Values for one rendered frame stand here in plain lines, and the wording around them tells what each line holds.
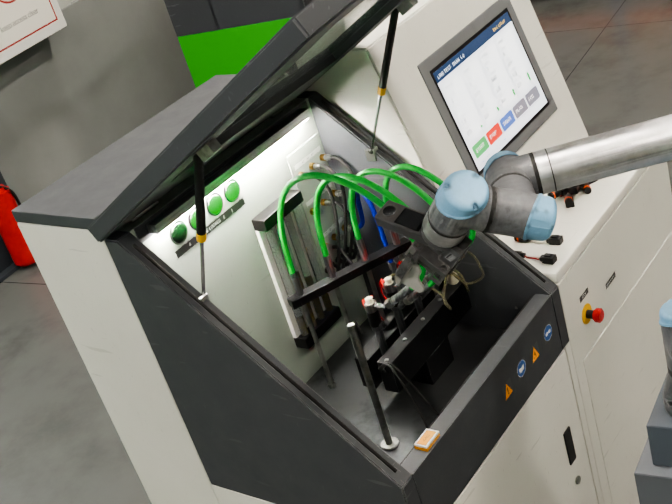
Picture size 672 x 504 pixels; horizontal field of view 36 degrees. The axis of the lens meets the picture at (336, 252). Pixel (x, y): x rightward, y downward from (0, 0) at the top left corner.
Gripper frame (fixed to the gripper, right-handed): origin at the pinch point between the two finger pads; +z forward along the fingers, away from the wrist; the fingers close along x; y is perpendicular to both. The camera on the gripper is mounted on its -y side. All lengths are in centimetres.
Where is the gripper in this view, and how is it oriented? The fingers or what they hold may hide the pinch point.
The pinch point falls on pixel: (409, 265)
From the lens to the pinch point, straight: 195.1
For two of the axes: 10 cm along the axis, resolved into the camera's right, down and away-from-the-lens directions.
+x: 6.3, -6.8, 3.9
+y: 7.6, 6.3, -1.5
